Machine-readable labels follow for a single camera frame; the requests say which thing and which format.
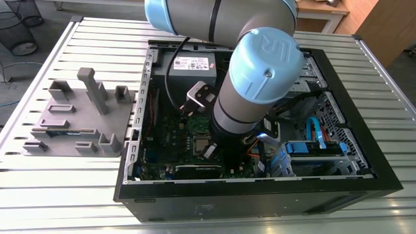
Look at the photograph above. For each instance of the silver CPU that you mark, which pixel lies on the silver CPU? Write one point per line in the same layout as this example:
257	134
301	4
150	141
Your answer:
200	145

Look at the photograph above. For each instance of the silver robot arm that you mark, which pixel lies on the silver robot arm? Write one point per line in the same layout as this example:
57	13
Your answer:
253	73

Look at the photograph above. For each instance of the black RAM slot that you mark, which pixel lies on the black RAM slot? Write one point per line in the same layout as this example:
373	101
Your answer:
229	169
233	168
241	166
237	168

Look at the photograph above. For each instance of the black graphics card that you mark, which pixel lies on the black graphics card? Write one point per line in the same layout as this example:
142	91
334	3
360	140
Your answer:
197	171

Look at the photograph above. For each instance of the pale blue empty carrier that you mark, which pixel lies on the pale blue empty carrier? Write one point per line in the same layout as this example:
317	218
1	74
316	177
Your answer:
274	163

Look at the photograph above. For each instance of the green motherboard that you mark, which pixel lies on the green motherboard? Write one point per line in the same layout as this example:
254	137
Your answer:
174	156

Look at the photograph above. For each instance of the hard disk in blue carrier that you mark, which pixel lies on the hard disk in blue carrier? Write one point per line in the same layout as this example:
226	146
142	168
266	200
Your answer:
294	148

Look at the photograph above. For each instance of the black open PC case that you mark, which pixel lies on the black open PC case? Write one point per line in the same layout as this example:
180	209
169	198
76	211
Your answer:
226	202

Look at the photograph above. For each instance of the silver perforated disk bay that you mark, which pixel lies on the silver perforated disk bay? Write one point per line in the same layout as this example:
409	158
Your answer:
324	158

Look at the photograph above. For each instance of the grey power supply unit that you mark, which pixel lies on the grey power supply unit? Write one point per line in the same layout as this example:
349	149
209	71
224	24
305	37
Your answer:
201	75

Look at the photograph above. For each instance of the grey metal disk bay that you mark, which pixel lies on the grey metal disk bay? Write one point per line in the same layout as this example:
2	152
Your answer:
308	73

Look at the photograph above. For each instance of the grey parts rack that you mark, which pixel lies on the grey parts rack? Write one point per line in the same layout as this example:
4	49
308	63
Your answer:
86	122

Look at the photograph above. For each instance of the blue RAM stick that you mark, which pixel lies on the blue RAM stick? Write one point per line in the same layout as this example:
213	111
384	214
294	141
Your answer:
62	133

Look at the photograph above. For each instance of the wooden desk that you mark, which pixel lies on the wooden desk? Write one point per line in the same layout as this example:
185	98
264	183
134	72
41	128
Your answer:
324	8

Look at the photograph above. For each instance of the wooden cabinet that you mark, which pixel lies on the wooden cabinet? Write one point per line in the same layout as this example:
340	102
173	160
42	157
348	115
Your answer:
386	29

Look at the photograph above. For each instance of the black mesh wastebasket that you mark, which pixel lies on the black mesh wastebasket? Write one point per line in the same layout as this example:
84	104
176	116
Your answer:
16	34
32	14

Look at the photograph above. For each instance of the black silver-rimmed wrist camera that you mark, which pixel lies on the black silver-rimmed wrist camera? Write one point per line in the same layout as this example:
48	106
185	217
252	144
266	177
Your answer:
200	93

